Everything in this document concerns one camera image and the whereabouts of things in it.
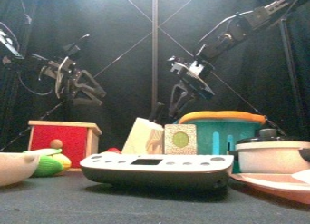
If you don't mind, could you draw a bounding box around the white knife block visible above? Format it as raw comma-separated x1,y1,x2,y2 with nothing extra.
120,116,166,156

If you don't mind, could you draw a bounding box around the patterned green card box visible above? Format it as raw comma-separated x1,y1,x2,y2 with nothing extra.
163,123,199,156

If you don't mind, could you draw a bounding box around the red wooden box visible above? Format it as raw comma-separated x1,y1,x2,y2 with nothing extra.
25,120,104,172

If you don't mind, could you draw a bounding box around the small red toy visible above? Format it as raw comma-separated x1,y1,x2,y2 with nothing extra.
105,147,123,155

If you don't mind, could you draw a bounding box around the yellow toy fruit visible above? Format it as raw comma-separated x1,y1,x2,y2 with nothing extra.
51,152,72,175

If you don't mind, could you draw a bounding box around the white kitchen scale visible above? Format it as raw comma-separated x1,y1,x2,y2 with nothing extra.
79,151,236,190

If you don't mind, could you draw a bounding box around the green toy vegetable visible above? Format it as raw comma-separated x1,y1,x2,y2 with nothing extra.
23,147,65,179

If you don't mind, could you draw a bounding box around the white pot with black lid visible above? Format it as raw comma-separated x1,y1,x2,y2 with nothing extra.
234,127,310,175

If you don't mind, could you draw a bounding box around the white bowl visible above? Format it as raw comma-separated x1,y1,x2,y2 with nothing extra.
0,151,43,188

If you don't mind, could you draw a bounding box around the pink cutting board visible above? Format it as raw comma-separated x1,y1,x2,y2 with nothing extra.
228,171,310,206

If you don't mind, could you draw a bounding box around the thin diagonal frame wire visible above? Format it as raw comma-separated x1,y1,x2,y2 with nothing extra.
116,0,287,135
93,0,203,79

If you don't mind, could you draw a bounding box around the teal basket with orange handle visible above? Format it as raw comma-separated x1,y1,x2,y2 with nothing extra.
175,110,268,174

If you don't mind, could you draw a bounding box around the grey vertical frame pole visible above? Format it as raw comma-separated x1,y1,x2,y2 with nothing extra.
150,0,160,113

